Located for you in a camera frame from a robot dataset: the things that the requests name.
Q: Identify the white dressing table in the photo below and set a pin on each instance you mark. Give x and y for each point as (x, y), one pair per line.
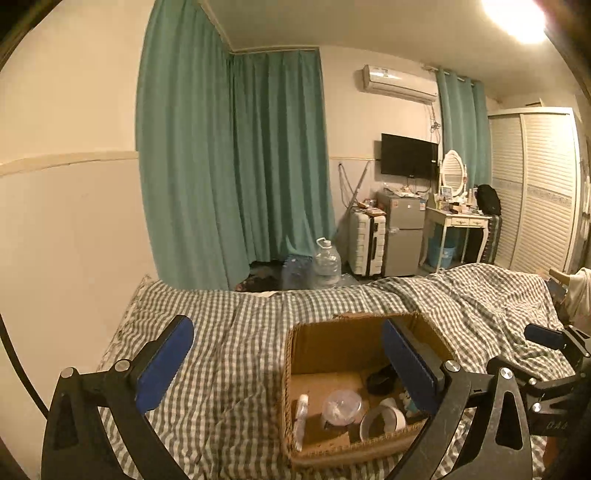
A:
(457, 221)

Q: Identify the small grey fridge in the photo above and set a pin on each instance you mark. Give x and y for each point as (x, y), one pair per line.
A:
(404, 235)

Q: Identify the wooden chair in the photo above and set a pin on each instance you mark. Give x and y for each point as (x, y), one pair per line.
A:
(556, 275)

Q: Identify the dark suitcase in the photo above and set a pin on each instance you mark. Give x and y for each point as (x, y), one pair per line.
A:
(495, 237)

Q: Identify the white air conditioner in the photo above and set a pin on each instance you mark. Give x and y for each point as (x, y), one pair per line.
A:
(399, 85)

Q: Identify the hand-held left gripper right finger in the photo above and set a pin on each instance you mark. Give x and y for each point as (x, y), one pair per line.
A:
(411, 364)

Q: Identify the green window curtain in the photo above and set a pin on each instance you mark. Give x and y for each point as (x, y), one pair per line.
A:
(281, 161)

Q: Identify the black round object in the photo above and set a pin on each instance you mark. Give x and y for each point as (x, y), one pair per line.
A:
(381, 381)

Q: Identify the green checked blanket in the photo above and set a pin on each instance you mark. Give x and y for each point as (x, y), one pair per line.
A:
(231, 332)

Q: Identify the ceiling light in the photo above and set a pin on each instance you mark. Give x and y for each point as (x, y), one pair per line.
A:
(515, 18)

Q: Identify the small blue white item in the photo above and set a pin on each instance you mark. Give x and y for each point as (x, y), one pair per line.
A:
(407, 401)

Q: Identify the mop sticks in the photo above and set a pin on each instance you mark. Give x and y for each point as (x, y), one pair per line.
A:
(355, 189)

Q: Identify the blue bin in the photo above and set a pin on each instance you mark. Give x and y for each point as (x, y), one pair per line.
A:
(442, 254)

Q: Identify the brown cardboard box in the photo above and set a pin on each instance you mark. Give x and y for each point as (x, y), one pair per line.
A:
(323, 341)

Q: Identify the black backpack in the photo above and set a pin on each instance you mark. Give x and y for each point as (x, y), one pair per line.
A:
(488, 201)

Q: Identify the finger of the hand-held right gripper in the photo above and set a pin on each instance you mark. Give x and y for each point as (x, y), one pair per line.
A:
(545, 336)
(494, 362)

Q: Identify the clear water jug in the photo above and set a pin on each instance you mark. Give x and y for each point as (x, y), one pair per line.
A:
(328, 265)

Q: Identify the narrow green curtain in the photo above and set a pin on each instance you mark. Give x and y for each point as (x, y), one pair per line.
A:
(464, 129)

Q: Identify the bluish water jug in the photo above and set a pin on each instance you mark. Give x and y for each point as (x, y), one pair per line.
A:
(298, 272)

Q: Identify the clear plastic container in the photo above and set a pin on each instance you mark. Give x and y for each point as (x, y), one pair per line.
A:
(341, 407)

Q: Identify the white suitcase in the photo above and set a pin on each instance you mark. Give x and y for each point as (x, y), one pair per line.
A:
(367, 242)

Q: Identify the white oval mirror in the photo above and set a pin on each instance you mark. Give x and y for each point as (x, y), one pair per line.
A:
(453, 173)

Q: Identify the white cloth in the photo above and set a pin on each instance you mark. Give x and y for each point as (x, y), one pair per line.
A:
(579, 293)

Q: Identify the dark cloth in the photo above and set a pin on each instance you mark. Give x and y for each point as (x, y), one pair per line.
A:
(258, 279)

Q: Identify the wide green curtain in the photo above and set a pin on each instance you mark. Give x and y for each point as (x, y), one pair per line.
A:
(184, 161)

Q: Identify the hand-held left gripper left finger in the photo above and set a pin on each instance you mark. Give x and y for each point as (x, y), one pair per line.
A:
(161, 364)

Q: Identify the white tube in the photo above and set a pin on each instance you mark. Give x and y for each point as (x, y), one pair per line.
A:
(301, 415)

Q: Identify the white slatted wardrobe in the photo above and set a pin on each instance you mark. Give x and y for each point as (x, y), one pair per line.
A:
(535, 194)

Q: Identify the white tape roll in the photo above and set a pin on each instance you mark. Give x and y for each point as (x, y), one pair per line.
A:
(398, 416)

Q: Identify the black wall television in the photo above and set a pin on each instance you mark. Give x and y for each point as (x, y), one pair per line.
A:
(408, 154)

